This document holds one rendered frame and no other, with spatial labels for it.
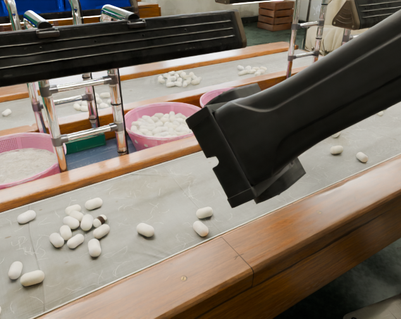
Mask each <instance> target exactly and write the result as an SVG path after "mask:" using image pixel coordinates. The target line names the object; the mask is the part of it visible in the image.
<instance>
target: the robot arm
mask: <svg viewBox="0 0 401 319"><path fill-rule="evenodd" d="M399 102H401V9H400V10H399V11H397V12H396V13H394V14H392V15H391V16H389V17H388V18H386V19H384V20H383V21H381V22H379V23H378V24H376V25H375V26H373V27H371V28H370V29H368V30H366V31H365V32H363V33H361V34H360V35H358V36H357V37H355V38H353V39H352V40H351V41H348V42H347V43H345V44H344V45H342V46H340V47H339V48H337V49H336V50H334V51H332V52H331V53H329V54H327V55H326V56H324V57H323V58H321V59H319V60H318V61H316V62H315V63H313V64H311V65H310V66H308V67H307V68H305V69H303V70H302V71H300V72H298V73H297V74H295V75H293V76H292V77H290V78H288V79H286V80H284V81H282V82H280V83H279V84H276V85H274V86H272V87H270V88H268V89H266V90H264V91H261V89H260V87H259V85H258V84H257V83H254V84H249V85H244V86H240V87H235V88H232V89H230V90H228V91H223V93H222V94H220V95H218V96H216V97H215V98H213V99H212V100H210V101H209V102H208V103H207V104H205V105H204V107H203V108H202V109H200V110H199V111H197V112H195V113H194V114H193V115H191V116H189V117H188V118H187V119H186V120H185V122H186V124H187V125H188V127H189V129H190V130H192V132H193V134H194V136H195V138H196V139H197V142H198V143H199V145H200V147H201V149H202V151H203V153H204V155H205V156H206V158H212V157H217V159H218V161H219V162H218V165H217V166H215V167H213V172H214V174H215V176H216V177H217V179H218V181H219V183H220V185H221V186H222V188H223V190H224V192H225V194H226V196H227V201H228V202H229V204H230V206H231V208H235V207H237V206H240V205H241V204H244V203H246V202H249V201H251V200H254V201H255V203H256V204H258V203H261V202H264V201H267V200H268V199H271V198H272V197H275V196H277V195H278V196H279V195H280V194H281V193H282V192H284V191H286V190H287V189H288V188H290V187H291V186H292V185H293V184H294V183H296V181H298V180H299V179H300V178H301V177H303V176H304V175H305V174H306V172H305V170H304V168H303V166H302V164H301V162H300V161H299V159H298V156H300V155H301V154H302V153H304V152H306V151H307V150H308V149H310V148H311V147H313V146H315V145H316V144H318V143H319V142H321V141H323V140H325V139H327V138H328V137H330V136H332V135H334V134H336V133H338V132H340V131H342V130H344V129H346V128H349V127H351V126H353V125H355V124H356V123H359V122H361V121H363V120H365V119H366V118H369V117H370V116H373V115H375V114H377V113H379V112H381V111H383V110H385V109H387V108H389V107H391V106H393V105H395V104H397V103H399Z"/></svg>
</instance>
